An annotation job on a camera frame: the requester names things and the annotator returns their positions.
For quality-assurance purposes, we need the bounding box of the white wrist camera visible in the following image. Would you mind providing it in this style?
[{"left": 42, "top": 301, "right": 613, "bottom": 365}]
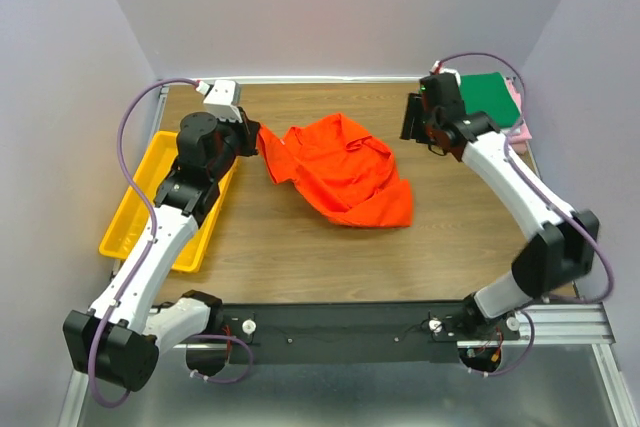
[
  {"left": 195, "top": 79, "right": 242, "bottom": 123},
  {"left": 430, "top": 60, "right": 462, "bottom": 86}
]

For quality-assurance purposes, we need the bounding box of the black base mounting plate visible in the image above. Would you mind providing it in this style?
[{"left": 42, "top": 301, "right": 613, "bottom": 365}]
[{"left": 164, "top": 300, "right": 521, "bottom": 367}]

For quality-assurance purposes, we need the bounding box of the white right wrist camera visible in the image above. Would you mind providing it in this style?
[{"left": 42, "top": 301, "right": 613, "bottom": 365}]
[{"left": 430, "top": 60, "right": 462, "bottom": 86}]

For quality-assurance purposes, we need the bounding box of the orange t-shirt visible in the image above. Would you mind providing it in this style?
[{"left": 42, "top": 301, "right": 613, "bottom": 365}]
[{"left": 257, "top": 113, "right": 414, "bottom": 228}]

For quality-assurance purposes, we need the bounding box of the yellow plastic tray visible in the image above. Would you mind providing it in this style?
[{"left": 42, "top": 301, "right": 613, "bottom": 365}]
[{"left": 98, "top": 130, "right": 239, "bottom": 273}]

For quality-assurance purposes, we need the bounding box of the green folded t-shirt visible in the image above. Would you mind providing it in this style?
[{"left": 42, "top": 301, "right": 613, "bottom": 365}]
[{"left": 460, "top": 72, "right": 521, "bottom": 129}]

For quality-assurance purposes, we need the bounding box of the pink folded t-shirt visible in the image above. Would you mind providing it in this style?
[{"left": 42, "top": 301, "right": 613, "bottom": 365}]
[{"left": 505, "top": 79, "right": 531, "bottom": 144}]

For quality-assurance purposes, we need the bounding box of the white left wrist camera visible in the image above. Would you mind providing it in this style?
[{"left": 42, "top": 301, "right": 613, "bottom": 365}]
[{"left": 195, "top": 79, "right": 242, "bottom": 123}]

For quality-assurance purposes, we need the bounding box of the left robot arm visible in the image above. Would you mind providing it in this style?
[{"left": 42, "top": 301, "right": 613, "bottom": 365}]
[{"left": 63, "top": 106, "right": 260, "bottom": 395}]

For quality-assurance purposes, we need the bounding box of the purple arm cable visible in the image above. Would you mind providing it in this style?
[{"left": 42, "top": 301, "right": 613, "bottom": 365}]
[
  {"left": 87, "top": 77, "right": 254, "bottom": 407},
  {"left": 439, "top": 52, "right": 615, "bottom": 377}
]

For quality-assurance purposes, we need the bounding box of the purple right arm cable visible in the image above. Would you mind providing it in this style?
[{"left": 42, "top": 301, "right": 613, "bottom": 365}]
[{"left": 439, "top": 52, "right": 615, "bottom": 377}]

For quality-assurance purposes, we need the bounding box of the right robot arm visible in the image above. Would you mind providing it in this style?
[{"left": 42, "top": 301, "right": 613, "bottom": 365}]
[{"left": 400, "top": 73, "right": 599, "bottom": 339}]

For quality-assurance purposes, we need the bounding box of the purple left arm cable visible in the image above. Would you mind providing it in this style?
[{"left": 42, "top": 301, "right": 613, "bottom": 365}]
[{"left": 87, "top": 77, "right": 254, "bottom": 407}]

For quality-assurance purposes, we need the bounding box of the pale pink bottom t-shirt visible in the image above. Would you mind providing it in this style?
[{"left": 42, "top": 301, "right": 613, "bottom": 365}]
[{"left": 510, "top": 141, "right": 528, "bottom": 155}]

